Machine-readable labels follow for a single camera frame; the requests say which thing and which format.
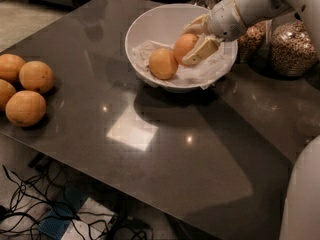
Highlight glass jar of nuts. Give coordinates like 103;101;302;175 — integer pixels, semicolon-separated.
238;21;266;63

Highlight orange on table bottom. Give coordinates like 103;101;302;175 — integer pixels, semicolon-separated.
5;90;46;127

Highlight black cables on floor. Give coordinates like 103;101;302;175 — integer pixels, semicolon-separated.
0;157;154;240

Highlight white paper liner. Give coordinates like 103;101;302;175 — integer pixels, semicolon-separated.
128;40;238;93

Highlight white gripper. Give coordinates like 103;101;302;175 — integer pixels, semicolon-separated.
182;0;247;66

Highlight orange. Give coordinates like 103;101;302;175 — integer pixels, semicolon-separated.
0;54;26;83
173;34;199;65
19;61;55;94
149;48;178;80
0;79;16;111
5;90;46;127

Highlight glass jar of cereal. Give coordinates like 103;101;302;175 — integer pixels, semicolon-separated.
268;20;319;77

